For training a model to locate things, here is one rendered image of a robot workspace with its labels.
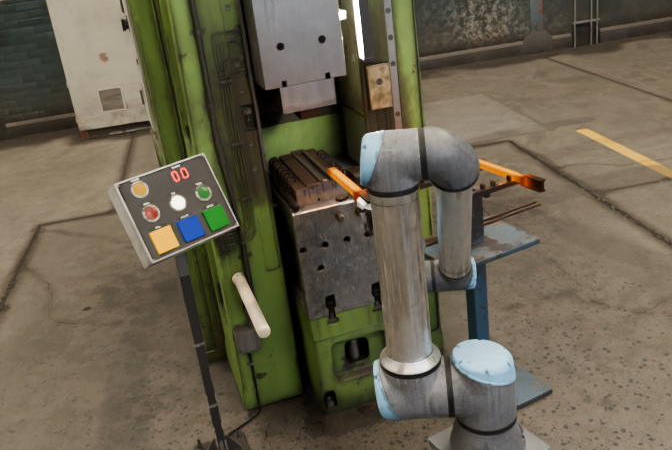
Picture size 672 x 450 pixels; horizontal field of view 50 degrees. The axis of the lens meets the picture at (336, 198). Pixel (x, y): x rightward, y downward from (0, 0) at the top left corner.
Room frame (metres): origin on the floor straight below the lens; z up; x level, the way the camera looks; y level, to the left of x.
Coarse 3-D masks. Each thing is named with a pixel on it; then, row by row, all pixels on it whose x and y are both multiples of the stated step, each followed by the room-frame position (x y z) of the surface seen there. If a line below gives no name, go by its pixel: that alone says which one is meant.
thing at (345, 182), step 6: (330, 168) 2.44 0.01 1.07; (336, 168) 2.43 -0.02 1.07; (330, 174) 2.42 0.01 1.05; (336, 174) 2.36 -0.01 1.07; (342, 174) 2.36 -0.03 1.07; (336, 180) 2.35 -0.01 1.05; (342, 180) 2.29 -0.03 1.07; (348, 180) 2.28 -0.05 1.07; (342, 186) 2.29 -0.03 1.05; (348, 186) 2.22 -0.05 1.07; (354, 186) 2.22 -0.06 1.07; (354, 192) 2.14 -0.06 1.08; (360, 192) 2.14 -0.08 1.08; (366, 192) 2.13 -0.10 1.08; (354, 198) 2.15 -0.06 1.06; (366, 198) 2.08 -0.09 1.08
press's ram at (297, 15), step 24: (240, 0) 2.67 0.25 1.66; (264, 0) 2.50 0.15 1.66; (288, 0) 2.52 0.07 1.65; (312, 0) 2.54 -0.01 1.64; (336, 0) 2.56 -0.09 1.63; (264, 24) 2.49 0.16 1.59; (288, 24) 2.51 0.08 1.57; (312, 24) 2.54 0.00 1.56; (336, 24) 2.56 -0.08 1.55; (264, 48) 2.49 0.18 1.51; (288, 48) 2.51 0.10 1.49; (312, 48) 2.53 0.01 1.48; (336, 48) 2.56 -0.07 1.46; (264, 72) 2.49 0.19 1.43; (288, 72) 2.51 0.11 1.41; (312, 72) 2.53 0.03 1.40; (336, 72) 2.56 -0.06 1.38
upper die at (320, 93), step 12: (300, 84) 2.52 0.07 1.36; (312, 84) 2.53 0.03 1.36; (324, 84) 2.54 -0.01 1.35; (264, 96) 2.78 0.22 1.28; (276, 96) 2.56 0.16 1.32; (288, 96) 2.51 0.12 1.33; (300, 96) 2.52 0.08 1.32; (312, 96) 2.53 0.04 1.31; (324, 96) 2.54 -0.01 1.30; (288, 108) 2.50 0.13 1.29; (300, 108) 2.51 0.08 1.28; (312, 108) 2.53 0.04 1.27
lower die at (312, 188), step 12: (288, 156) 2.89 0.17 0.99; (312, 156) 2.84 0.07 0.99; (276, 168) 2.78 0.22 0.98; (288, 168) 2.76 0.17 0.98; (300, 168) 2.72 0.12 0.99; (324, 168) 2.67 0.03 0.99; (288, 180) 2.62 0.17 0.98; (300, 180) 2.59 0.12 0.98; (312, 180) 2.56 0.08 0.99; (300, 192) 2.50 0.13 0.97; (312, 192) 2.52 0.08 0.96; (324, 192) 2.53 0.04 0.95; (336, 192) 2.54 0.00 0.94; (300, 204) 2.50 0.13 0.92
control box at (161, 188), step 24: (168, 168) 2.29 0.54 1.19; (192, 168) 2.33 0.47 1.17; (120, 192) 2.16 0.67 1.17; (168, 192) 2.24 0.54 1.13; (192, 192) 2.28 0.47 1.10; (216, 192) 2.32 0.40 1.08; (120, 216) 2.18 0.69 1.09; (144, 216) 2.15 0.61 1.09; (168, 216) 2.19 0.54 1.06; (144, 240) 2.10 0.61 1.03; (144, 264) 2.11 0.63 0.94
